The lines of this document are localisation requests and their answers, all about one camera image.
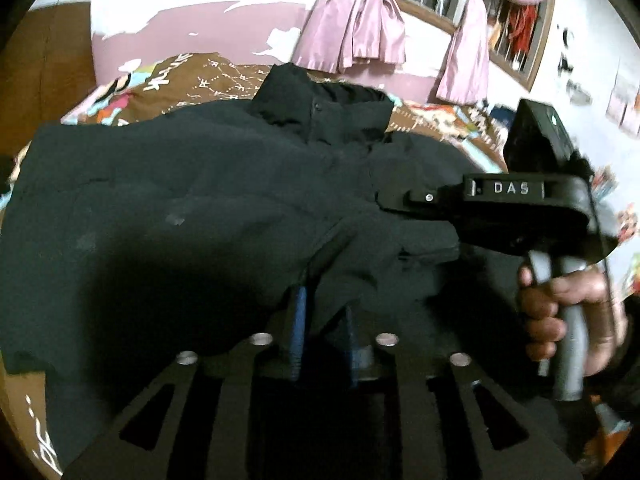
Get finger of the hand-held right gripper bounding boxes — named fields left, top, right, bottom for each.
left=376, top=177, right=466, bottom=217

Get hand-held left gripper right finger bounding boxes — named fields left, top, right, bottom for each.
left=341, top=307, right=585, bottom=480

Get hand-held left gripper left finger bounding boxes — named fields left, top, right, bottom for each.
left=62, top=272, right=313, bottom=480

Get black jacket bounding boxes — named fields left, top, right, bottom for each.
left=0, top=64, right=568, bottom=480

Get person's right hand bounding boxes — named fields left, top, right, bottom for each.
left=517, top=265, right=627, bottom=377

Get pink curtain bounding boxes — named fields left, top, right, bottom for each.
left=291, top=0, right=407, bottom=75
left=434, top=0, right=560, bottom=107

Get wooden framed window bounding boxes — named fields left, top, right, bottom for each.
left=279, top=0, right=558, bottom=92

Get orange white object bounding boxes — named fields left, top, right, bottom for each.
left=589, top=394, right=632, bottom=463

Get brown printed bed sheet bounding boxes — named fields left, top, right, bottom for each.
left=0, top=51, right=512, bottom=480

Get wooden headboard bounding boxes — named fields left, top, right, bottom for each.
left=0, top=1, right=99, bottom=162

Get wall paper sheets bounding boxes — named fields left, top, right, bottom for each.
left=604, top=69, right=640, bottom=138

